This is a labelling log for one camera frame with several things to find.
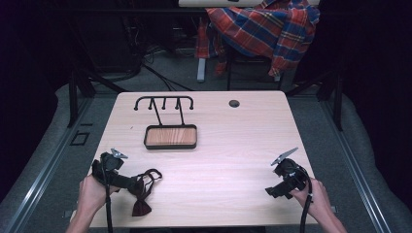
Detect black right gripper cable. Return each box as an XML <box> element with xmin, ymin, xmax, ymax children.
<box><xmin>298</xmin><ymin>168</ymin><xmax>315</xmax><ymax>233</ymax></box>

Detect black chair frame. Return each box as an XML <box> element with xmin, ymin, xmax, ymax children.
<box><xmin>225</xmin><ymin>48</ymin><xmax>284</xmax><ymax>92</ymax></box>

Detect red blue plaid cloth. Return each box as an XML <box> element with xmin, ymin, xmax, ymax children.
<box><xmin>194</xmin><ymin>0</ymin><xmax>322</xmax><ymax>79</ymax></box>

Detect person's right hand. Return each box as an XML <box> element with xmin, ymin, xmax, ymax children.
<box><xmin>289</xmin><ymin>177</ymin><xmax>328</xmax><ymax>222</ymax></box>

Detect aluminium floor rail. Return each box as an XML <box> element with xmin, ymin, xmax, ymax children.
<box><xmin>319</xmin><ymin>96</ymin><xmax>395</xmax><ymax>233</ymax></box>
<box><xmin>2</xmin><ymin>96</ymin><xmax>95</xmax><ymax>233</ymax></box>

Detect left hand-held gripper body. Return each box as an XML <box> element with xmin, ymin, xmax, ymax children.
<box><xmin>91</xmin><ymin>148</ymin><xmax>139</xmax><ymax>192</ymax></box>

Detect dark bow tie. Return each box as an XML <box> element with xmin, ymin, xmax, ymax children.
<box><xmin>130</xmin><ymin>168</ymin><xmax>163</xmax><ymax>217</ymax></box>

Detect black floor cables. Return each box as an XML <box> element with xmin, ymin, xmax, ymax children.
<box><xmin>120</xmin><ymin>18</ymin><xmax>196</xmax><ymax>92</ymax></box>

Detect black metal stand frame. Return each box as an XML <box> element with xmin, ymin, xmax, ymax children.
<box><xmin>285</xmin><ymin>69</ymin><xmax>345</xmax><ymax>132</ymax></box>
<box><xmin>66</xmin><ymin>66</ymin><xmax>128</xmax><ymax>129</ymax></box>

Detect person's left hand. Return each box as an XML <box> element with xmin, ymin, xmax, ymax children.
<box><xmin>77</xmin><ymin>174</ymin><xmax>121</xmax><ymax>217</ymax></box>

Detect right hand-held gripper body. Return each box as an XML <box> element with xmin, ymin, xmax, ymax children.
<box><xmin>269</xmin><ymin>147</ymin><xmax>313</xmax><ymax>196</ymax></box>

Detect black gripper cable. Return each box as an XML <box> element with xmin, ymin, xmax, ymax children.
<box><xmin>298</xmin><ymin>168</ymin><xmax>315</xmax><ymax>233</ymax></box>
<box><xmin>100</xmin><ymin>154</ymin><xmax>115</xmax><ymax>233</ymax></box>

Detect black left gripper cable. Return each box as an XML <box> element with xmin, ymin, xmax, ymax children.
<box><xmin>100</xmin><ymin>154</ymin><xmax>115</xmax><ymax>233</ymax></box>

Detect black hook rack wooden tray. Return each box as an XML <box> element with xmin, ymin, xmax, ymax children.
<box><xmin>133</xmin><ymin>95</ymin><xmax>198</xmax><ymax>150</ymax></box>

